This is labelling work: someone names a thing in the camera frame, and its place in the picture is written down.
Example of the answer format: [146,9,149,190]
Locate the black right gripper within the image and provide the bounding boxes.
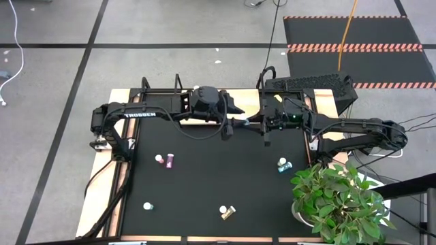
[246,96,310,148]

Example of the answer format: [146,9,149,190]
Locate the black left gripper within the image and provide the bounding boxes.
[189,84,247,142]

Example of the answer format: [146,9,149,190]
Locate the yellow pill bottle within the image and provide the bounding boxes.
[221,205,236,221]

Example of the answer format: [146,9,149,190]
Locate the black perforated computer case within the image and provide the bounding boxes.
[264,71,359,116]

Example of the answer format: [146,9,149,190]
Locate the green potted plant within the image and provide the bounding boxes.
[290,161,398,245]

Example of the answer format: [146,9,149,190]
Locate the black mat orange hazard stripes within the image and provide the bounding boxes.
[283,15,436,90]

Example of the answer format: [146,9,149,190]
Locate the black metal bar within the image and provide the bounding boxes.
[373,172,436,200]

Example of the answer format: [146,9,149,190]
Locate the wooden shelf black metal frame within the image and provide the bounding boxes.
[174,72,272,130]

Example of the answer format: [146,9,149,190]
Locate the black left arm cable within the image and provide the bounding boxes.
[162,110,230,141]

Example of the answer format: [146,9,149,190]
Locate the thick black cable loop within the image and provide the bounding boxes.
[255,65,277,90]

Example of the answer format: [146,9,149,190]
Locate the black metal table frame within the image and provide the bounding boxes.
[81,76,345,240]

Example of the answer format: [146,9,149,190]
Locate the long black cable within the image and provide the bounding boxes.
[264,0,282,71]

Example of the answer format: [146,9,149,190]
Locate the black floor cable with plug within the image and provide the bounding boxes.
[243,0,289,8]

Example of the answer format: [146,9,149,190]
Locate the yellow cable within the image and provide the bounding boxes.
[337,0,359,72]

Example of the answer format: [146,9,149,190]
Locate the white power cable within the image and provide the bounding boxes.
[367,148,405,159]

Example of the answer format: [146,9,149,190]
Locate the thin black cable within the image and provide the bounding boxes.
[407,124,436,133]
[396,113,436,126]

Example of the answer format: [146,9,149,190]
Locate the grey metal post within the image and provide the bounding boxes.
[419,186,436,245]

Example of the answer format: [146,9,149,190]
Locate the white floor cable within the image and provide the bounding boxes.
[0,0,25,107]

